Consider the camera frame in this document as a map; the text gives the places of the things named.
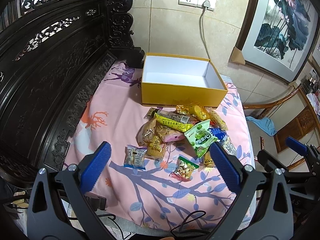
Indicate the yellow cardboard box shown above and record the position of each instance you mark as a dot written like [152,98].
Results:
[171,80]

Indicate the pink cracker bag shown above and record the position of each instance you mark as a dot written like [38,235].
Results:
[168,134]

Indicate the pink patterned tablecloth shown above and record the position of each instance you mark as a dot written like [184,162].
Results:
[154,178]

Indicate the wooden armchair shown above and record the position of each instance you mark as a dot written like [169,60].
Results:
[294,116]

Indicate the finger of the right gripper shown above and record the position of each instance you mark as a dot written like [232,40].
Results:
[296,146]

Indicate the dark carved wooden furniture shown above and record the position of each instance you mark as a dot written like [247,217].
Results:
[54,54]

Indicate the blue cloth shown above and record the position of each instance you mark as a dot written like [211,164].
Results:
[265,124]

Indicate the orange striped snack packet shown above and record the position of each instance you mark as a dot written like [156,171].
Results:
[216,119]

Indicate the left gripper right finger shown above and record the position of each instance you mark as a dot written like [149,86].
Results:
[273,218]

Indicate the white purple snack packet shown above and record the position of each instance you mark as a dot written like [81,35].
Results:
[135,157]

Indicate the brown bread packet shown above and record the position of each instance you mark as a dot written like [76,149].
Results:
[148,138]

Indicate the golden yellow cake packet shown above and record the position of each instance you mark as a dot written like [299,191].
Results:
[197,111]

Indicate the green ball biscuit bag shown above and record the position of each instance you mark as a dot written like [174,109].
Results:
[184,169]

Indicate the yellow rice cracker bar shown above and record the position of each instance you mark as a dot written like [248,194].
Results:
[176,125]

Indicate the clear long snack tube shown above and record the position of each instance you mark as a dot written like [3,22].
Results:
[171,115]

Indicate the white socket with plug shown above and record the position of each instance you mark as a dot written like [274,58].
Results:
[207,4]

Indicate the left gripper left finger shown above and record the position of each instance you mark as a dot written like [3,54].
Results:
[58,208]

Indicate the green snack bag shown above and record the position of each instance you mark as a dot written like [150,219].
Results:
[200,137]

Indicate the small orange snack packet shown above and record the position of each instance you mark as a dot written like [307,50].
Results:
[207,160]

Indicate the framed lotus painting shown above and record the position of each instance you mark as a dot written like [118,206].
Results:
[277,36]

